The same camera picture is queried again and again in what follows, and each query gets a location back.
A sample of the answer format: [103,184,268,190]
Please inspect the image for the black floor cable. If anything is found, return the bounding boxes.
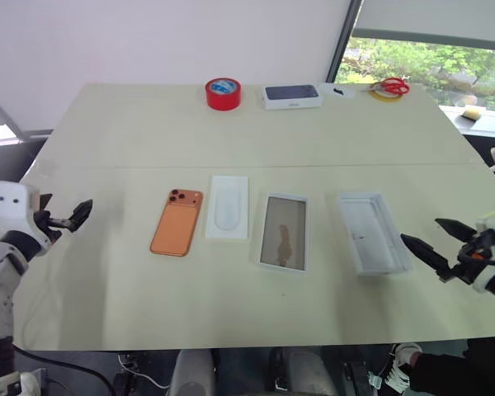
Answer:
[11,345,117,396]

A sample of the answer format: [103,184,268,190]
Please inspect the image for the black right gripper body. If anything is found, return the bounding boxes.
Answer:
[449,229,495,285]

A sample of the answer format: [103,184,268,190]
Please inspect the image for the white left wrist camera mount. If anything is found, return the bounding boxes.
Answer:
[0,180,50,253]

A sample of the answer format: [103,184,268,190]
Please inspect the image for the grey rounded shape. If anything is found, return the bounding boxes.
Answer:
[271,347,340,396]
[170,349,219,396]

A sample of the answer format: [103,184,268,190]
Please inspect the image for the box lid with phone picture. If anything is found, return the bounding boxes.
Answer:
[257,192,309,272]

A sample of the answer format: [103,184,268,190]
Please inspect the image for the white sneaker with black laces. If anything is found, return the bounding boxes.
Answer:
[369,342,423,392]

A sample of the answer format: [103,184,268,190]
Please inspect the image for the orange smartphone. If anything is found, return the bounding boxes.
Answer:
[149,188,205,258]

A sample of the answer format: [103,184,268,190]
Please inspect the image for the red handled scissors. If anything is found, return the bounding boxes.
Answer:
[369,76,412,97]

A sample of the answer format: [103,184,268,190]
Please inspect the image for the grey slanted frame bar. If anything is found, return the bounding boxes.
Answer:
[0,86,54,149]

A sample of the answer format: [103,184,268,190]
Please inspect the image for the thin white cable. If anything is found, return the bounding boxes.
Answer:
[121,359,171,390]

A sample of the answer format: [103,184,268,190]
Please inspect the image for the dark window frame post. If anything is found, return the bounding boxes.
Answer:
[324,0,365,84]

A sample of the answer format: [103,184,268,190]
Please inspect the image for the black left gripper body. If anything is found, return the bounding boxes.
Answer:
[32,210,66,245]

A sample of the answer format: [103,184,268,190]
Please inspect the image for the white roller blind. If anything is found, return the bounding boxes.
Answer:
[351,0,495,54]

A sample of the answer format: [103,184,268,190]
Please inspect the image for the red tape roll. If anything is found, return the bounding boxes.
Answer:
[205,77,243,111]

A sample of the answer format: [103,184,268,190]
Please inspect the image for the white box with dark top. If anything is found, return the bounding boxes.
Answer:
[260,83,325,111]

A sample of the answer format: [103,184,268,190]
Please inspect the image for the black trouser leg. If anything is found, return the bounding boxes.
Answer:
[407,337,495,396]

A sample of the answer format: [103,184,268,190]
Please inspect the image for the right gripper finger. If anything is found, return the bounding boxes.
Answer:
[400,233,454,283]
[434,218,476,243]

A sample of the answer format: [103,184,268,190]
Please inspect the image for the white card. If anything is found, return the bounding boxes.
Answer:
[318,82,356,100]

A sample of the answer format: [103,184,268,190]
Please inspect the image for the yellow tape roll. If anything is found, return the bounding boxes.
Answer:
[369,88,401,102]

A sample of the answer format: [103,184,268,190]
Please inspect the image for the white cardboard insert tray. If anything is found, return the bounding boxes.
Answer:
[205,176,250,240]

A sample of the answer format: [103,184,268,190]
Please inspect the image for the white open box base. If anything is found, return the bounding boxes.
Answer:
[337,189,414,278]

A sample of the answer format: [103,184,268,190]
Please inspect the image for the yellow sponge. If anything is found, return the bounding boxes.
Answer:
[459,104,487,123]

